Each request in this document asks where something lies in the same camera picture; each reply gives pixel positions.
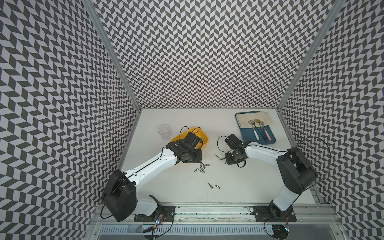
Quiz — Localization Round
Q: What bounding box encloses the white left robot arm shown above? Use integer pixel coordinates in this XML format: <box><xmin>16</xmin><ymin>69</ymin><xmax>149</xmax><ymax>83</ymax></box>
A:
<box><xmin>102</xmin><ymin>132</ymin><xmax>207</xmax><ymax>222</ymax></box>

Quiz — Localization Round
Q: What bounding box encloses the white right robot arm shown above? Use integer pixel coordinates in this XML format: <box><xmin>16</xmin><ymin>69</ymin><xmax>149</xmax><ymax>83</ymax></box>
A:
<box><xmin>225</xmin><ymin>134</ymin><xmax>318</xmax><ymax>222</ymax></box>

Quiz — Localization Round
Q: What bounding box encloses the yellow plastic storage box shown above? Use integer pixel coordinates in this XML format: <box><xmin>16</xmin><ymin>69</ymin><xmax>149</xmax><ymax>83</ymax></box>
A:
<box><xmin>171</xmin><ymin>127</ymin><xmax>209</xmax><ymax>150</ymax></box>

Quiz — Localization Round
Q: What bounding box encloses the clear plastic cup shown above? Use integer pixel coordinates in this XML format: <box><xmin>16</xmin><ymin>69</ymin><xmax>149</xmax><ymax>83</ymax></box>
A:
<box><xmin>158</xmin><ymin>125</ymin><xmax>172</xmax><ymax>141</ymax></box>

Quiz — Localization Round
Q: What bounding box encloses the teal plastic tray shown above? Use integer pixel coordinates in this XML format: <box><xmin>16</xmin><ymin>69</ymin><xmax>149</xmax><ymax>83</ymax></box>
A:
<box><xmin>235</xmin><ymin>111</ymin><xmax>276</xmax><ymax>145</ymax></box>

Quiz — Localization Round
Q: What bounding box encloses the beige folded cloth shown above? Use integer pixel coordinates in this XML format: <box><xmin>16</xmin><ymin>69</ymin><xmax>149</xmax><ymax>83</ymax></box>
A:
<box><xmin>235</xmin><ymin>112</ymin><xmax>273</xmax><ymax>129</ymax></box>

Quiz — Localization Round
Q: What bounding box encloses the white handled spoon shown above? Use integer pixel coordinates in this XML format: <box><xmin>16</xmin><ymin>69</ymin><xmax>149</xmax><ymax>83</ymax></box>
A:
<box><xmin>248</xmin><ymin>120</ymin><xmax>260</xmax><ymax>141</ymax></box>

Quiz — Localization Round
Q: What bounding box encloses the gold spoon green handle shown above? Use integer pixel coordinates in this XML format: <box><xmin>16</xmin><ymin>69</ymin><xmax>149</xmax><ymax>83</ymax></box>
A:
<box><xmin>254</xmin><ymin>119</ymin><xmax>268</xmax><ymax>141</ymax></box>

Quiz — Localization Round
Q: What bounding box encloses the pink handled spoon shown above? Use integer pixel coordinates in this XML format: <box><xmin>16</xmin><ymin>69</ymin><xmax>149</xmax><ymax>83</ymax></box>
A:
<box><xmin>260</xmin><ymin>121</ymin><xmax>271</xmax><ymax>141</ymax></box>

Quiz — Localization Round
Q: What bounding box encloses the aluminium corner post left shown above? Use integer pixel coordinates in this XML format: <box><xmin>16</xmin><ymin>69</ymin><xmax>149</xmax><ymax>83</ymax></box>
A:
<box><xmin>82</xmin><ymin>0</ymin><xmax>141</xmax><ymax>112</ymax></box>

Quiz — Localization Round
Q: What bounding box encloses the aluminium corner post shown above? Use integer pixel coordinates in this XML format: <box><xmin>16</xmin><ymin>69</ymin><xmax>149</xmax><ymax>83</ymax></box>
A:
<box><xmin>82</xmin><ymin>0</ymin><xmax>141</xmax><ymax>112</ymax></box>
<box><xmin>277</xmin><ymin>0</ymin><xmax>346</xmax><ymax>112</ymax></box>

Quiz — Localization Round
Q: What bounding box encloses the aluminium corner post right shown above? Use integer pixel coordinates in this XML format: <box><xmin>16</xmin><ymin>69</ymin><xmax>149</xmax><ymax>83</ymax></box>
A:
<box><xmin>277</xmin><ymin>0</ymin><xmax>346</xmax><ymax>112</ymax></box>

